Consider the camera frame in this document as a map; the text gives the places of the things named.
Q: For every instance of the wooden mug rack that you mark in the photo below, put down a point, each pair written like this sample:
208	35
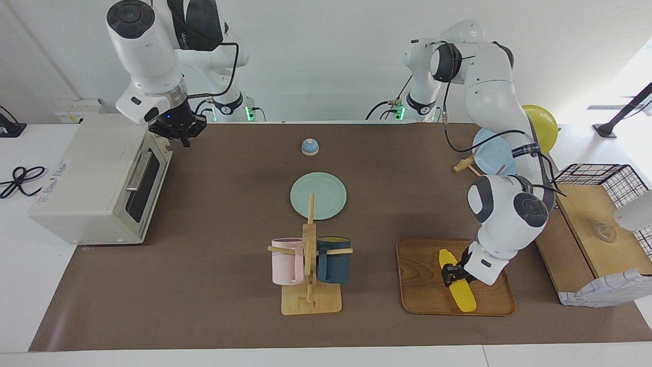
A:
309	300

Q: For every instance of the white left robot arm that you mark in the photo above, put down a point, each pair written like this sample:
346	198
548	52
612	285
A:
494	102

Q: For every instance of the small clear glass bowl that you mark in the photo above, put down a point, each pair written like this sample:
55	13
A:
605	232

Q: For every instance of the brown table mat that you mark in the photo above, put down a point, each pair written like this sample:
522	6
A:
204	229

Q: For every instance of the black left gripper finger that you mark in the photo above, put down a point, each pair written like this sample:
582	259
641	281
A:
447	268
452	283

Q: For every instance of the light blue plate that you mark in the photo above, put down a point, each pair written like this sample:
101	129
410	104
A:
494	153

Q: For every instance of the blue call bell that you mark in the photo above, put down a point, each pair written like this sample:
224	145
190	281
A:
309	147

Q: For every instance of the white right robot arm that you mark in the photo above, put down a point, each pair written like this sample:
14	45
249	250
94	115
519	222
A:
147	56

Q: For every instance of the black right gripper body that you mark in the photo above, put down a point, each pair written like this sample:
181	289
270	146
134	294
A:
178	122

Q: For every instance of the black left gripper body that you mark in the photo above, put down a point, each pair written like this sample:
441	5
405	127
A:
458	272

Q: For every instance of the white rounded device housing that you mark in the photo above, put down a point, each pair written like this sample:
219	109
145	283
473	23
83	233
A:
636	214

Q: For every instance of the wooden serving tray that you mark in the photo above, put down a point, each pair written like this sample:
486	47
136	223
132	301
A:
417	275

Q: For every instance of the pink mug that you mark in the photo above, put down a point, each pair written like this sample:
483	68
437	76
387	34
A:
284	262

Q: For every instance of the black desk clamp base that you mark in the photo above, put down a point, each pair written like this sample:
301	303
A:
10	130

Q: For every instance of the dark teal mug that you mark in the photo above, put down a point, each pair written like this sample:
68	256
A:
335	262

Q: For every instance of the black stand with pole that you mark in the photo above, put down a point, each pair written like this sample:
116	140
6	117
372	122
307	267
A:
606	130

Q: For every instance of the beige toaster oven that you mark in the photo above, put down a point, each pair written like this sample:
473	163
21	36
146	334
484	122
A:
81	178

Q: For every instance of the pale green plate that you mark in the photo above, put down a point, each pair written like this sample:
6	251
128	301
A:
326	191

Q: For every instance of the yellow plate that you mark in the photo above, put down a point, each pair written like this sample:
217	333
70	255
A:
545	125

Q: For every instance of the yellow corn cob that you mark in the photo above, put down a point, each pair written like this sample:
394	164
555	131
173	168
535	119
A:
463	298

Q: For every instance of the wooden plate rack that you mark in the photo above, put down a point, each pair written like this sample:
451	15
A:
462	164

